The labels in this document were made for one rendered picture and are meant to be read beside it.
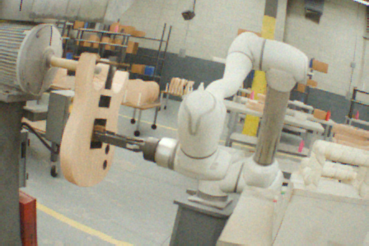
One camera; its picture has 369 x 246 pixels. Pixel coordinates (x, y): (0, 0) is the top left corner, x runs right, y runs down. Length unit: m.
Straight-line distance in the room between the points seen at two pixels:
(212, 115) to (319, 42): 11.28
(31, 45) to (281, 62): 0.91
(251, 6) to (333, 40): 2.95
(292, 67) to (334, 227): 0.75
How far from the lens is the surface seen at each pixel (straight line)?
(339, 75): 12.23
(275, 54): 1.49
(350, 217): 0.97
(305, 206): 0.92
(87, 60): 1.13
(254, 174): 1.76
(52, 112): 1.53
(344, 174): 1.10
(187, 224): 1.88
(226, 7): 12.42
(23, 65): 1.23
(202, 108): 0.98
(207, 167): 1.11
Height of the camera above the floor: 1.33
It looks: 7 degrees down
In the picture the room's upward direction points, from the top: 12 degrees clockwise
